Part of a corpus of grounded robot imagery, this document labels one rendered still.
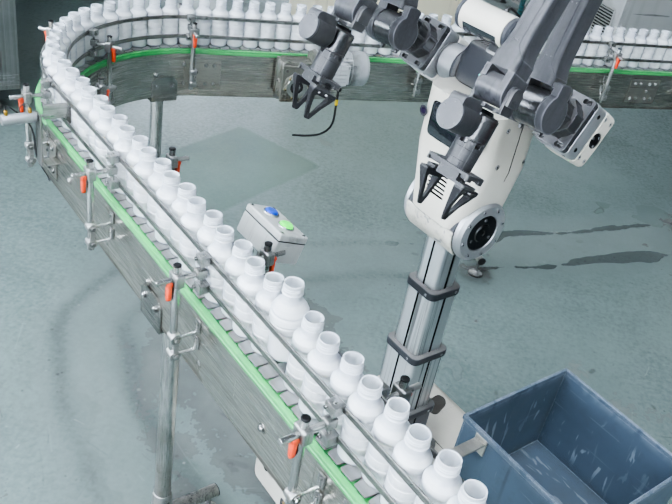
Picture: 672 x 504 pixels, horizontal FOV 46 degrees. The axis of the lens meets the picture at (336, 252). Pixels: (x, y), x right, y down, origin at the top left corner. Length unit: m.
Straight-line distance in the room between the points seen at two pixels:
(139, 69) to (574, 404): 1.86
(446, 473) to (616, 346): 2.54
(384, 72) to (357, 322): 1.02
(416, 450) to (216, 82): 2.06
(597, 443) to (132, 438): 1.53
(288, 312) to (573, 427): 0.74
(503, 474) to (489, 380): 1.66
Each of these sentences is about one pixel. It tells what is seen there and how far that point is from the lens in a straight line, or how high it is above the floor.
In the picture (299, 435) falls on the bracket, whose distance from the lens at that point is 1.27.
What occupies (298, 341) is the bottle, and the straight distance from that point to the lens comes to 1.37.
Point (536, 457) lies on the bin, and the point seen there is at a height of 0.73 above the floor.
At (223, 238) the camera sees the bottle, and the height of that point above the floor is 1.16.
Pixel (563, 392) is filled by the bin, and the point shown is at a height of 0.90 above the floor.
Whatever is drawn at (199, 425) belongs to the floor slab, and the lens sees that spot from 2.76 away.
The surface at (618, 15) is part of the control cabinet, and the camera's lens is 7.28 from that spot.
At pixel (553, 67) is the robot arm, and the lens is 1.57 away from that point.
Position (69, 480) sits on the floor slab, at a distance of 2.62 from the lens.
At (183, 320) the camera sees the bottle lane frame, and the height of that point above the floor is 0.92.
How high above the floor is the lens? 1.99
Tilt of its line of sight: 33 degrees down
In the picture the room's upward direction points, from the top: 11 degrees clockwise
